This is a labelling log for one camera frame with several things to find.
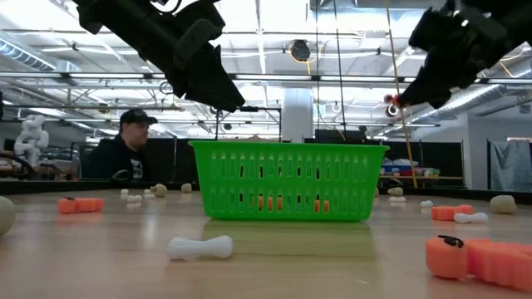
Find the white humanoid robot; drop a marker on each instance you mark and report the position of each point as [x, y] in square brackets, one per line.
[31, 137]

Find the beige toy skull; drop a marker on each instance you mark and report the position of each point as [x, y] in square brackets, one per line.
[160, 189]
[395, 191]
[503, 204]
[186, 187]
[5, 216]
[376, 192]

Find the green plastic basket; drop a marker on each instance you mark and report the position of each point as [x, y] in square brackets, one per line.
[291, 182]

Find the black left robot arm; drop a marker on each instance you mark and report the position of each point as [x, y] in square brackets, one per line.
[124, 29]

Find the black partition panel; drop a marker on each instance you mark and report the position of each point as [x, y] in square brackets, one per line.
[449, 158]
[170, 162]

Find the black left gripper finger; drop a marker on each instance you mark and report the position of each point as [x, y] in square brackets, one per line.
[216, 87]

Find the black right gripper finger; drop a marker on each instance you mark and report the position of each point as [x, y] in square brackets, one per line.
[428, 89]

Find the person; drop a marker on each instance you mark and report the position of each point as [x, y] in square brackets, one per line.
[112, 162]

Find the orange toy skeleton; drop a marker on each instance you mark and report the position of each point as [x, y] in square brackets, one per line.
[270, 202]
[322, 205]
[478, 261]
[81, 205]
[449, 212]
[390, 99]

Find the black metal stand frame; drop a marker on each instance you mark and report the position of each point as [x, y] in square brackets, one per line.
[248, 109]

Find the black screen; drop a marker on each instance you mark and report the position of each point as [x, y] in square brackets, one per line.
[332, 136]

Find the white square pillar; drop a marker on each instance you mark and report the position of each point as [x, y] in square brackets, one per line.
[297, 116]

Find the grey ventilation duct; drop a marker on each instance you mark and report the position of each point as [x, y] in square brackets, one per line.
[478, 97]
[25, 54]

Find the grey hanging cloth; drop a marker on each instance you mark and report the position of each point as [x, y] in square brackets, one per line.
[511, 164]

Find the shelf with colourful boxes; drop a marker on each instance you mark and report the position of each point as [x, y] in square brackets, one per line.
[405, 170]

